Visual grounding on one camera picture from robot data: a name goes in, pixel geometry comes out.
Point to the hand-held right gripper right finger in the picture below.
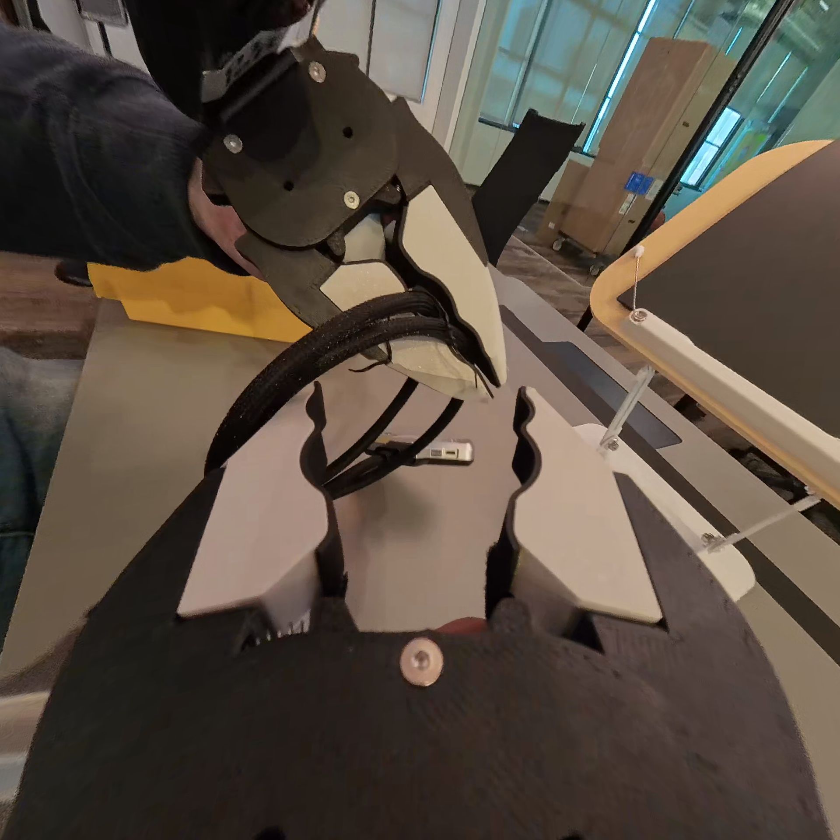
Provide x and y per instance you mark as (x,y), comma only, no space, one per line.
(584,531)

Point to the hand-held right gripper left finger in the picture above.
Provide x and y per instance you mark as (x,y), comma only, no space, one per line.
(262,531)

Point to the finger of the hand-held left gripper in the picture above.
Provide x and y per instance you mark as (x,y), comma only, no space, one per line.
(459,275)
(426,371)

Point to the person's left forearm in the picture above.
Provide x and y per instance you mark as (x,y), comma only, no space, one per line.
(85,151)

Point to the white port bar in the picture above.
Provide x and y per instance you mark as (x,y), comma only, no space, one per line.
(722,384)

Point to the person's left hand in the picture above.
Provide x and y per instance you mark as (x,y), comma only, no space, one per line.
(216,226)

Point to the black office chair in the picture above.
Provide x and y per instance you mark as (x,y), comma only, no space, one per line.
(525,177)

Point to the wheeled dolly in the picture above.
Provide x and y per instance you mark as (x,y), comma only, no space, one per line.
(581,253)

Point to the white metal stand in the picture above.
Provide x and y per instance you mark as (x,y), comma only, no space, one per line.
(732,571)

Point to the yellow bin with cardboard divider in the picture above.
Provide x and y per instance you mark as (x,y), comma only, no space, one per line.
(184,298)

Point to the stacked cardboard boxes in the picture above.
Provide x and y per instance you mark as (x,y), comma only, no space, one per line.
(643,131)

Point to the person's blue jeans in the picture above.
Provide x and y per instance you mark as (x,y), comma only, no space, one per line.
(33,459)

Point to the monitor on white stand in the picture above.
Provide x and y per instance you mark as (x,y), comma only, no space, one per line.
(754,262)

